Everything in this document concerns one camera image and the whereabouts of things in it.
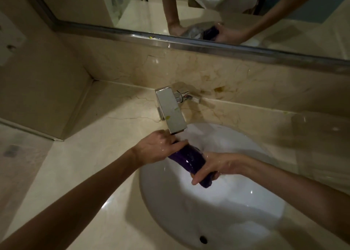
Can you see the white round sink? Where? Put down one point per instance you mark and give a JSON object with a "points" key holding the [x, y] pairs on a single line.
{"points": [[205, 217]]}

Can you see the beige marble countertop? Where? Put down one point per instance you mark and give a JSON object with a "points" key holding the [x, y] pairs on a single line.
{"points": [[104, 137]]}

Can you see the person's left hand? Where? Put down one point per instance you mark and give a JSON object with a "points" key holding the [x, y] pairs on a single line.
{"points": [[153, 148]]}

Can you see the metal framed wall mirror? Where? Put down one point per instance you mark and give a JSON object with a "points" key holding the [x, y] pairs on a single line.
{"points": [[82, 1]]}

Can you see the person's left forearm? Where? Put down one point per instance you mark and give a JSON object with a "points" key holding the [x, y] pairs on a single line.
{"points": [[76, 203]]}

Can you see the purple cleaning cloth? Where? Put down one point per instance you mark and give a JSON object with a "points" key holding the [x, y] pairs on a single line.
{"points": [[188, 156]]}

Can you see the chrome square faucet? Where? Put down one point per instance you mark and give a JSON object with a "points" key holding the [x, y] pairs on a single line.
{"points": [[171, 110]]}

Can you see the person's right hand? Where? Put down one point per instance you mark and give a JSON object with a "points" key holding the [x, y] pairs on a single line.
{"points": [[227, 163]]}

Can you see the person's right forearm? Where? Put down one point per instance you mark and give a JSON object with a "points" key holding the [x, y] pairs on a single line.
{"points": [[300, 192]]}

